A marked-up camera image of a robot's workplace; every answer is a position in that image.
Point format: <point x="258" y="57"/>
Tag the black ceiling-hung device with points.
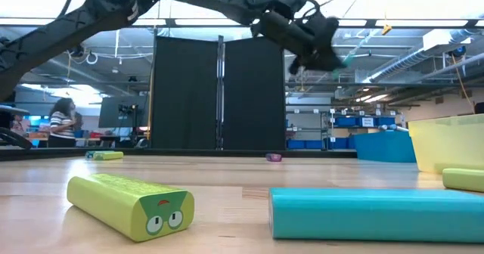
<point x="77" y="51"/>

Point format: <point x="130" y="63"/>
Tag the silver ventilation duct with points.
<point x="393" y="65"/>

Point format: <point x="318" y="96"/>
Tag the yellow translucent plastic bin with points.
<point x="450" y="140"/>

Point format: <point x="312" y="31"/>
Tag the metal partition pole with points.
<point x="220" y="106"/>

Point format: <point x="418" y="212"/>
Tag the yellow hanging tag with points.
<point x="386" y="29"/>

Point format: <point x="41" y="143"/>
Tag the black table edge rail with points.
<point x="208" y="153"/>

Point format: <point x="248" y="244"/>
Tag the green rectangular block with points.
<point x="465" y="180"/>
<point x="109" y="155"/>
<point x="113" y="201"/>

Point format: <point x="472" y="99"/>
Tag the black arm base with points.
<point x="11" y="109"/>

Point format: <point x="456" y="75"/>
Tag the camera on tripod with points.
<point x="128" y="109"/>

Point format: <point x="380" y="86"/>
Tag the blue hanging device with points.
<point x="458" y="51"/>

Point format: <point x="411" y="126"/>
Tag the blue plastic bin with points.
<point x="383" y="148"/>

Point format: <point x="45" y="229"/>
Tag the metal shelf rack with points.
<point x="332" y="133"/>

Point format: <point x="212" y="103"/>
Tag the person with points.
<point x="62" y="127"/>

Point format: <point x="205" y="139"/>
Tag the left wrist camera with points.
<point x="329" y="28"/>

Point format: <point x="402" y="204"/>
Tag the black monitor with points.
<point x="109" y="112"/>

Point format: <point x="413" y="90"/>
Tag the white roll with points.
<point x="393" y="127"/>

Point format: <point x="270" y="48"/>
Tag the black partition panel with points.
<point x="253" y="103"/>
<point x="185" y="95"/>

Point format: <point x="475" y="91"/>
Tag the blue crate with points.
<point x="79" y="134"/>

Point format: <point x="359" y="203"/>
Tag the blue storage bin with label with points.
<point x="367" y="122"/>

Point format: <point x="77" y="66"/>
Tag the purple rectangular block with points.
<point x="273" y="157"/>

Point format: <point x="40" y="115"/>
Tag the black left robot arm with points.
<point x="56" y="35"/>

